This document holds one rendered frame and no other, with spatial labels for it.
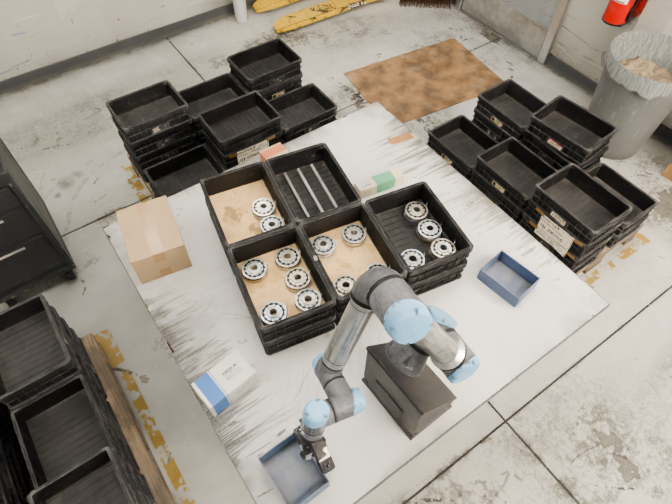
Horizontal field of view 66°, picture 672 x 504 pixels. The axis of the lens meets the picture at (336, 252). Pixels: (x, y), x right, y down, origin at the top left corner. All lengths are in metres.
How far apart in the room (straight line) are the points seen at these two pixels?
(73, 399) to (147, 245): 0.76
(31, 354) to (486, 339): 1.93
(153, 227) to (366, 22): 3.32
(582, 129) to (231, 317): 2.36
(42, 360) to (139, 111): 1.63
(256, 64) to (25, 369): 2.30
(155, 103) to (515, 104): 2.32
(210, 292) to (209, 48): 2.96
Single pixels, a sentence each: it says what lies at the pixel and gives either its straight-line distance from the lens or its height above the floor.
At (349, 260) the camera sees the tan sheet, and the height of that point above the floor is 0.83.
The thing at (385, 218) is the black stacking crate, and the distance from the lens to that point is 2.27.
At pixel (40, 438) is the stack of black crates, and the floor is 0.38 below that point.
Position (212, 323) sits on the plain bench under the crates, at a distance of 2.17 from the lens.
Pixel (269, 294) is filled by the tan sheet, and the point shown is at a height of 0.83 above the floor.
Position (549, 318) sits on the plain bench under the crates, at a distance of 2.31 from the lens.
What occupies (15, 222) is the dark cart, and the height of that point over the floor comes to 0.59.
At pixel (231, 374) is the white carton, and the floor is 0.79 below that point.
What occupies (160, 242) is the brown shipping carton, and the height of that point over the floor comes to 0.86.
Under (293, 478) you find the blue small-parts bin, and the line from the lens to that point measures 1.90.
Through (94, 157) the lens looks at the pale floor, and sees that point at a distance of 4.05.
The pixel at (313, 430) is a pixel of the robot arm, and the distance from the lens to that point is 1.58.
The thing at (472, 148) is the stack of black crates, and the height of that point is 0.27.
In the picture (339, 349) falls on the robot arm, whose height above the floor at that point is 1.17.
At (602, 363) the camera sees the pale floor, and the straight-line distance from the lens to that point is 3.16.
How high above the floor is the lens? 2.58
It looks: 55 degrees down
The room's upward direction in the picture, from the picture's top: 1 degrees clockwise
